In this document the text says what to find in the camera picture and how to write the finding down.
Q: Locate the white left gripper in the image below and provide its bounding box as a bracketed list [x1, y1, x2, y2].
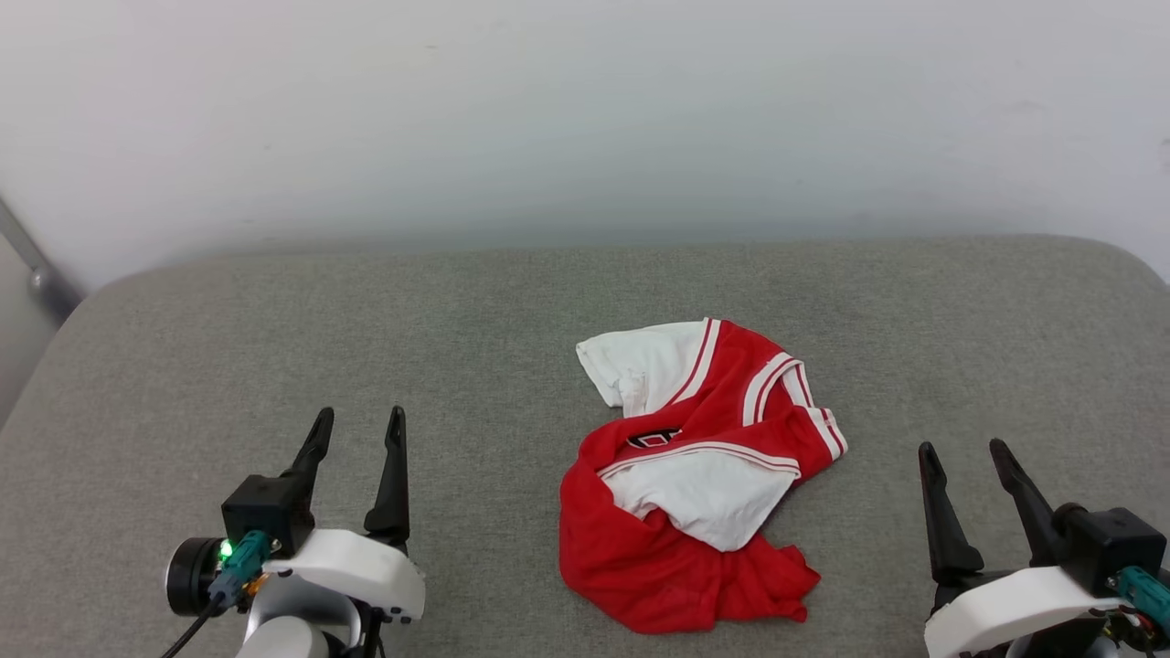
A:
[261, 405, 428, 625]

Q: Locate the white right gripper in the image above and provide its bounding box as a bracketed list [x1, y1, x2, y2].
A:
[918, 438, 1131, 658]

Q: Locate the red and white jersey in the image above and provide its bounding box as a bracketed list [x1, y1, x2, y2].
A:
[558, 317, 849, 635]

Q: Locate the black cable teal connector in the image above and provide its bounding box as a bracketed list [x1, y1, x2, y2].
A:
[1111, 565, 1170, 658]
[160, 532, 275, 658]

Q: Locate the grey metal wall rail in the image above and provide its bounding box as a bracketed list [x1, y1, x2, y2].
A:
[0, 196, 85, 321]

